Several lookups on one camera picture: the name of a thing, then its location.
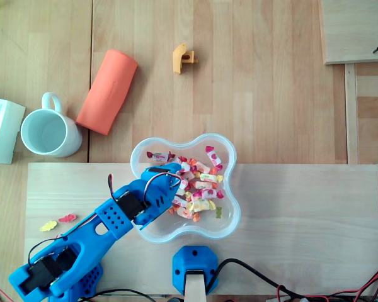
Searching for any wooden panel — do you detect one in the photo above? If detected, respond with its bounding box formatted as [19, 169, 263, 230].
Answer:
[318, 0, 378, 66]

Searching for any wooden camera post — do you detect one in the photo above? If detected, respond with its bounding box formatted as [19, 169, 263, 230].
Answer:
[184, 271, 207, 302]

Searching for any clear Haribo candy tub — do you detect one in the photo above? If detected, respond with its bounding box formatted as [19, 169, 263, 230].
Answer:
[130, 133, 242, 245]

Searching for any pink-ended wrapped candy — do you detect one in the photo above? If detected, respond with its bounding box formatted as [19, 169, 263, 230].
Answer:
[191, 188, 224, 202]

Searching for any large yellow wrapped candy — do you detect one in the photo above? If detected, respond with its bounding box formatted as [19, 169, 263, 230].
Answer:
[185, 200, 217, 213]

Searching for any red-ended white wrapped candy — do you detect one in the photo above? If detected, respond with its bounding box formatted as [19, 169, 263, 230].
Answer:
[146, 150, 176, 163]

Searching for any orange foam cylinder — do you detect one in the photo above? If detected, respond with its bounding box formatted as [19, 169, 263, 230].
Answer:
[76, 48, 139, 137]

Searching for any orange wrapped candy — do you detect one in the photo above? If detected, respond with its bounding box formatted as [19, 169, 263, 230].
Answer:
[188, 158, 211, 174]

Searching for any white cardboard box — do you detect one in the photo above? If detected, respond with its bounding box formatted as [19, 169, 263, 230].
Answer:
[0, 95, 26, 165]

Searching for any pink strawberry wrapped candy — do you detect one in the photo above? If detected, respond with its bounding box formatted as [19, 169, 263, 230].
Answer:
[205, 145, 224, 172]

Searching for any light wooden base board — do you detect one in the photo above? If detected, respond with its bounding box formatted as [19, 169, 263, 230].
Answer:
[22, 162, 378, 296]

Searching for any orange-ended wrapped candy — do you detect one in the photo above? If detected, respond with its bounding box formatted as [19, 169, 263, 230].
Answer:
[176, 207, 201, 223]

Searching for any red power cable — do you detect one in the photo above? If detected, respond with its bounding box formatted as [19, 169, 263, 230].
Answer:
[275, 262, 378, 302]

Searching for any thin black cable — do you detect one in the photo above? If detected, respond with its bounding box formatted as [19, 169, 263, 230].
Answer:
[78, 288, 158, 302]

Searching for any small yellow wrapped candy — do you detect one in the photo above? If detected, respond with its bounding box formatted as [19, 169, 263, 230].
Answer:
[200, 172, 224, 184]

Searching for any white ceramic mug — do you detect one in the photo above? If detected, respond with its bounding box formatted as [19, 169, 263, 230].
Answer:
[20, 91, 83, 159]

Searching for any blue printed post base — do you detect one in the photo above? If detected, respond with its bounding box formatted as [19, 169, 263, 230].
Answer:
[171, 245, 219, 296]

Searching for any narrow wooden strip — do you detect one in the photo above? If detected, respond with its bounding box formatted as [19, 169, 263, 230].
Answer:
[344, 62, 360, 165]

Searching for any thick black cable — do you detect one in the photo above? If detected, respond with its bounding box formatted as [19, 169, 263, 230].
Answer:
[207, 258, 303, 302]

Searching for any yellow-orange printed part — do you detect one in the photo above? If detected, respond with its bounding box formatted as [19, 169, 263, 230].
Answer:
[172, 43, 199, 75]

